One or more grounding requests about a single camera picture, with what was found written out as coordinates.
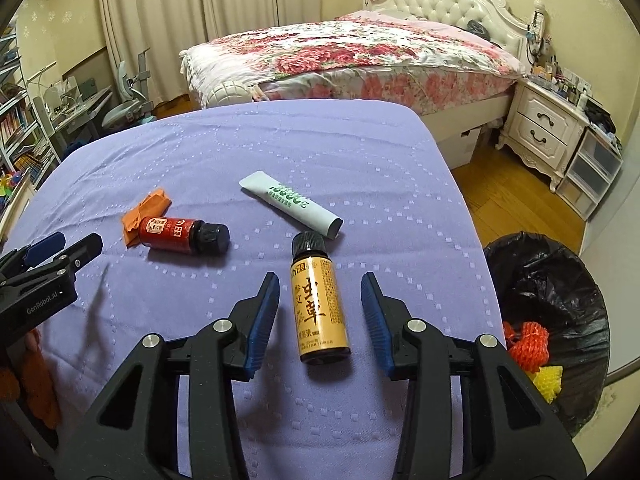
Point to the clear plastic drawer unit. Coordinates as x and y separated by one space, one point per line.
590 170

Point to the clutter of small bottles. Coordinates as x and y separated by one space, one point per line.
560 80

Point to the white tufted bed frame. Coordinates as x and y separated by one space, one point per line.
450 5

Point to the red label dark bottle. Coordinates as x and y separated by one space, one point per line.
170 232

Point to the yellow label brown bottle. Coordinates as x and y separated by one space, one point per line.
320 310

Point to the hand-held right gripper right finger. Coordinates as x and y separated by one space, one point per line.
377 320

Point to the orange crumpled wrapper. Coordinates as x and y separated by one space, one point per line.
150 207

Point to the grey teal desk chair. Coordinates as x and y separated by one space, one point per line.
127 105

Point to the grey study desk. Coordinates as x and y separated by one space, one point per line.
80 110

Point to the beige curtain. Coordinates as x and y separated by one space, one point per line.
200 25

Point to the red foam fruit net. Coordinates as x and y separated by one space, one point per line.
530 345

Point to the white two-drawer nightstand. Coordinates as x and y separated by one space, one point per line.
540 125

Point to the white storage box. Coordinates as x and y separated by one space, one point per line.
462 150

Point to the yellow foam fruit net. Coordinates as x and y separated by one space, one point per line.
547 382

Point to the white green-print tube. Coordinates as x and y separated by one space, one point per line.
295 205

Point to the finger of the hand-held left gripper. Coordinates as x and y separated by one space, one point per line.
82 252
45 249

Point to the black lined trash bin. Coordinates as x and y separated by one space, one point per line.
550 280

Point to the floral bedspread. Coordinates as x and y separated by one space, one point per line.
325 55

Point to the dark cloth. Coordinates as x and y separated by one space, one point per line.
477 27

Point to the dark clothes pile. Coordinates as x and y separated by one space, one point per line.
602 120

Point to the white wardrobe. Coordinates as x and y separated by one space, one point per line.
625 260

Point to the bookshelf with books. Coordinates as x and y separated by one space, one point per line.
20 125

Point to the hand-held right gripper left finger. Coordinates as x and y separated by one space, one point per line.
262 320

